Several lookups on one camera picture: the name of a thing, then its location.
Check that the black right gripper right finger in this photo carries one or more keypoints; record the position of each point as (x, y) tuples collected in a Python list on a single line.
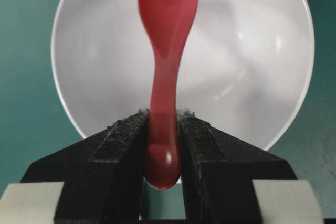
[(218, 172)]

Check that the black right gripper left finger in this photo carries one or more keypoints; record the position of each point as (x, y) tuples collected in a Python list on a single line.
[(102, 174)]

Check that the red plastic spoon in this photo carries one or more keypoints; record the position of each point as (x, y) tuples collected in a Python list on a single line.
[(167, 24)]

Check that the white round bowl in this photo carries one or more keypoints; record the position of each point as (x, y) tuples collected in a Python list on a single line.
[(245, 69)]

